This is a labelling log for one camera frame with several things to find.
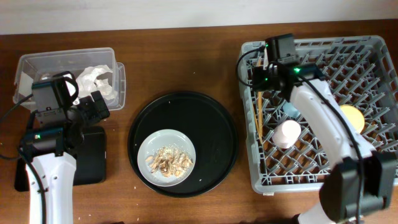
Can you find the food scraps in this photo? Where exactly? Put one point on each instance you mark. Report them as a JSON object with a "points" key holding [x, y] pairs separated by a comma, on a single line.
{"points": [[170, 161]]}

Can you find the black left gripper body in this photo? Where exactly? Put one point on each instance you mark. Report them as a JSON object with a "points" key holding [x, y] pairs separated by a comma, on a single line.
{"points": [[77, 115]]}

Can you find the yellow bowl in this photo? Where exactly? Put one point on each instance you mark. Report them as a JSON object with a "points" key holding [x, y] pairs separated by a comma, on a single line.
{"points": [[354, 116]]}

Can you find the pink cup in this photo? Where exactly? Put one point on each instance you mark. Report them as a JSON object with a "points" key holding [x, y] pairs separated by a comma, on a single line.
{"points": [[286, 134]]}

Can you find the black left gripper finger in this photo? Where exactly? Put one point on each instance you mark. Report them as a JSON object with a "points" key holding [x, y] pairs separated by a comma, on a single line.
{"points": [[101, 109], [87, 109]]}

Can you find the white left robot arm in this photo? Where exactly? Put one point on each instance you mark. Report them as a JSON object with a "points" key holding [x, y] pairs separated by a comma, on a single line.
{"points": [[50, 180]]}

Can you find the round black serving tray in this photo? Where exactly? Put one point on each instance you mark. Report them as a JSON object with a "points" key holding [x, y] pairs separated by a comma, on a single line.
{"points": [[205, 122]]}

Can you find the white tissue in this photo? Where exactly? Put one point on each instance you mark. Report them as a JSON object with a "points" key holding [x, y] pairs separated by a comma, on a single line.
{"points": [[88, 82]]}

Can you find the blue cup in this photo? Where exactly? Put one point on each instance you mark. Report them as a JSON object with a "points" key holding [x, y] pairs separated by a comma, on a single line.
{"points": [[290, 110]]}

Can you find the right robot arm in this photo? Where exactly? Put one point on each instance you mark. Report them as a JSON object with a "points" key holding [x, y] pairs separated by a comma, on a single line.
{"points": [[361, 179]]}

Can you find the black rectangular tray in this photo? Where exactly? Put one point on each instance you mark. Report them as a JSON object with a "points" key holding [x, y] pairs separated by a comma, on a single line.
{"points": [[86, 145]]}

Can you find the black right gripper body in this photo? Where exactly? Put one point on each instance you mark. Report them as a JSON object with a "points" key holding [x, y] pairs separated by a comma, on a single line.
{"points": [[262, 78]]}

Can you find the grey plate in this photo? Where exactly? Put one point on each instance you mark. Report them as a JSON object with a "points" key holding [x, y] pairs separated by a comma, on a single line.
{"points": [[158, 139]]}

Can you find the wooden chopstick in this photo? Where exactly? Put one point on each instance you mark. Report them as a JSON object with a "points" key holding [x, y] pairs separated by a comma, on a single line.
{"points": [[259, 116], [258, 128]]}

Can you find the grey dishwasher rack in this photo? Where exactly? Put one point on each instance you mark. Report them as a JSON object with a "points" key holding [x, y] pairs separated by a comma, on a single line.
{"points": [[360, 73]]}

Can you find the clear plastic waste bin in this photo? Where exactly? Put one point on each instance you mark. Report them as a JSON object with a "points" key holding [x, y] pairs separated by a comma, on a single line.
{"points": [[35, 67]]}

